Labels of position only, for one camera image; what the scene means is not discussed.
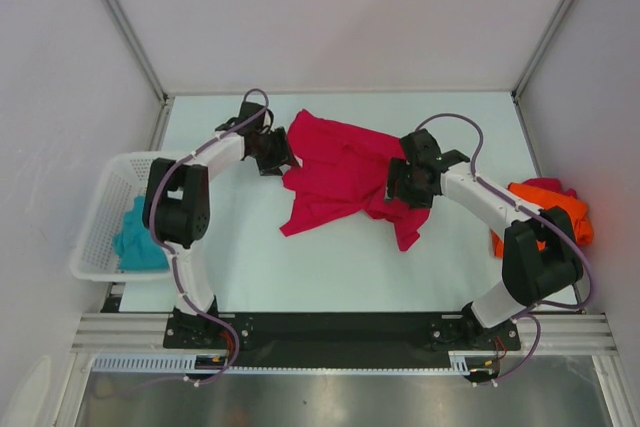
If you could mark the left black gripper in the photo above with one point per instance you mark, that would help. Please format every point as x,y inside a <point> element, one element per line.
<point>281,156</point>

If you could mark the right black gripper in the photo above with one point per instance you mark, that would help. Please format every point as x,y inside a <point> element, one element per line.
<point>398,168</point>

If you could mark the magenta t shirt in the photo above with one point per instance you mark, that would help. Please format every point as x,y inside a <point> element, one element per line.
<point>344,171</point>

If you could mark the white plastic laundry basket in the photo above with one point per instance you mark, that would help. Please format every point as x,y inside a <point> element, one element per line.
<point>123,178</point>

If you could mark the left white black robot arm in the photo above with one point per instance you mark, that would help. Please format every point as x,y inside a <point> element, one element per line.
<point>177,214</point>

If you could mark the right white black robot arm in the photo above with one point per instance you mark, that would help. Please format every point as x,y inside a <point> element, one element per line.
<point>540,253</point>

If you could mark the dark pink t shirt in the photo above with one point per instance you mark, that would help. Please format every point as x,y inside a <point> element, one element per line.
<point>551,185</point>

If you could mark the orange t shirt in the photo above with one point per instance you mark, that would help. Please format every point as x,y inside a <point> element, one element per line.
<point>574,207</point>

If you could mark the teal t shirt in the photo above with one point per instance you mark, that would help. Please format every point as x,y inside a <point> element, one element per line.
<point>134,245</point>

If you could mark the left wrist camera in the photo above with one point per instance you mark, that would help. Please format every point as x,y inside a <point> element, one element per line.
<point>253,117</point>

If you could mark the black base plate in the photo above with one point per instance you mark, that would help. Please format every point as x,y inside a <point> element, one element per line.
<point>397,340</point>

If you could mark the slotted white cable duct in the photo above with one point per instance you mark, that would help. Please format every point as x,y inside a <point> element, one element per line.
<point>192,364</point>

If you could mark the aluminium rail frame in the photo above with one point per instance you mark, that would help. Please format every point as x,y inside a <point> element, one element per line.
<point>561,334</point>

